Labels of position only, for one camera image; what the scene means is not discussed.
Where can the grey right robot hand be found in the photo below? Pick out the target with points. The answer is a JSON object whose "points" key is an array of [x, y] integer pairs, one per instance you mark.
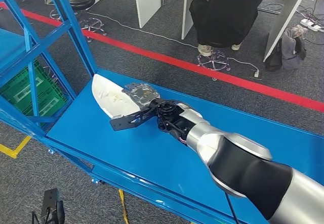
{"points": [[143, 95]]}

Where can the white boat-shaped plastic part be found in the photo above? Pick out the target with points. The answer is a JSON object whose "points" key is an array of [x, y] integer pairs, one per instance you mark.
{"points": [[109, 97]]}

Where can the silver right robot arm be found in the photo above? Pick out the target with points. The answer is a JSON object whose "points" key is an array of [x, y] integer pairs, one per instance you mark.
{"points": [[240, 169]]}

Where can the blue metal shelf rack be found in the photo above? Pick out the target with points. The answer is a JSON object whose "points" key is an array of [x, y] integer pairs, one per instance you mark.
{"points": [[152, 162], [10, 45]]}

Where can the red barrier belt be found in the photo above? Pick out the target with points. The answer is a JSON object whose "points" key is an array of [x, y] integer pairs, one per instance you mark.
{"points": [[177, 61]]}

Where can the chrome-legged stool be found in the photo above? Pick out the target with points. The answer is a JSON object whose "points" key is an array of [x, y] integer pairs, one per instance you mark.
{"points": [[214, 61]]}

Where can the yellow floor tape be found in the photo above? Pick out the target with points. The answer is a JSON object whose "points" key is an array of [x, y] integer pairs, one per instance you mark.
{"points": [[123, 205]]}

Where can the green plastic crate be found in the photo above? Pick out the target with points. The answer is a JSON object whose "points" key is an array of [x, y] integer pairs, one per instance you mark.
{"points": [[10, 92], [57, 98]]}

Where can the person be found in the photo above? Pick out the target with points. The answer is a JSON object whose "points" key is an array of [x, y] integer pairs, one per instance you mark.
{"points": [[227, 11]]}

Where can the grey and black backpack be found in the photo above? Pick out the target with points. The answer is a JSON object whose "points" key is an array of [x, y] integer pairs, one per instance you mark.
{"points": [[288, 48]]}

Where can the white power strip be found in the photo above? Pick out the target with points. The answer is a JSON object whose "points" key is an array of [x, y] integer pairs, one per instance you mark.
{"points": [[310, 24]]}

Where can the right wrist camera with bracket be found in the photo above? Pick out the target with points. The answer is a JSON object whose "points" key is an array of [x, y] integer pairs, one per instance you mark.
{"points": [[126, 120]]}

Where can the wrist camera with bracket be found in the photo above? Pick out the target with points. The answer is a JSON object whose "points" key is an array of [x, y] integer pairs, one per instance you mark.
{"points": [[126, 120], [50, 202]]}

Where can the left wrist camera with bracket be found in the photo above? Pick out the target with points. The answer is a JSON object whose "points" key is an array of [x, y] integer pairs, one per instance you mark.
{"points": [[50, 202]]}

